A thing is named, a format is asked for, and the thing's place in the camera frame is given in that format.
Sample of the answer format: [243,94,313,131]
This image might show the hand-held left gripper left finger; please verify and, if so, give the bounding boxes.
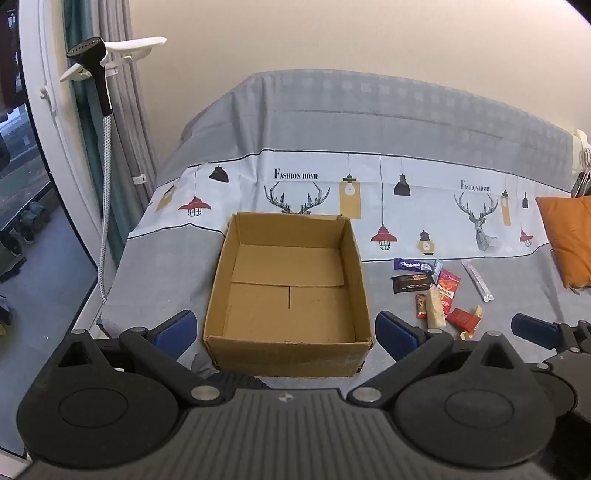
[56,310,223,408]

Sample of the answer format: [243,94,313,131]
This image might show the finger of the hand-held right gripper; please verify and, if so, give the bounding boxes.
[510,313,591,357]

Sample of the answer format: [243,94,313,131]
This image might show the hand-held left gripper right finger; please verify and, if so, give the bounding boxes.
[347,311,516,409]

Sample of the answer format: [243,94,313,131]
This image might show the beige cracker packet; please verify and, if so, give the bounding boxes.
[424,285,448,330]

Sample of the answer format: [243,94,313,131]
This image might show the dark brown snack bar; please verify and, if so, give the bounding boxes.
[391,272,435,295]

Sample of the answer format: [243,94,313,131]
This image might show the red candy packet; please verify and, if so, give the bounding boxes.
[445,308,478,334]

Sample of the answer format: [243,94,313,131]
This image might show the clear white stick packet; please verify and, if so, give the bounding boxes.
[461,259,495,304]

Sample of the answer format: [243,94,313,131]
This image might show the purple chocolate bar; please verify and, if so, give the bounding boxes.
[394,258,435,272]

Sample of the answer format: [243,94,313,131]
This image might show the red orange snack packet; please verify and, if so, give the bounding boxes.
[436,270,462,297]

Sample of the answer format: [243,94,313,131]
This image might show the orange pillow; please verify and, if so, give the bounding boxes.
[535,196,591,290]

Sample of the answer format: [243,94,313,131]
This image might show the open cardboard box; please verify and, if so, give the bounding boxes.
[203,212,374,378]

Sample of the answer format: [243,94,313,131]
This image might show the grey shoe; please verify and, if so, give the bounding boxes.
[17,200,49,244]

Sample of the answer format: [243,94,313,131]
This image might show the printed grey bed sheet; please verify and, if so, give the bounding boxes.
[99,69,591,376]

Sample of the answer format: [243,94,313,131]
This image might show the grey curtain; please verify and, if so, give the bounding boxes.
[90,0,160,236]

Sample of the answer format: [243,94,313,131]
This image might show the black garment steamer head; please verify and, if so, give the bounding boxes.
[66,35,114,116]

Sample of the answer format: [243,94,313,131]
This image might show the white plastic hanger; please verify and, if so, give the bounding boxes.
[59,36,167,83]

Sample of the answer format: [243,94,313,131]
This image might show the teal curtain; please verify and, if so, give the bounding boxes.
[62,0,105,153]

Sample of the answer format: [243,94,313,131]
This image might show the braided steamer hose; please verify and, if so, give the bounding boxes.
[98,113,114,304]

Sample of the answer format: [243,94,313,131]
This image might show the metal wire hangers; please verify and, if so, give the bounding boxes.
[571,150,591,200]

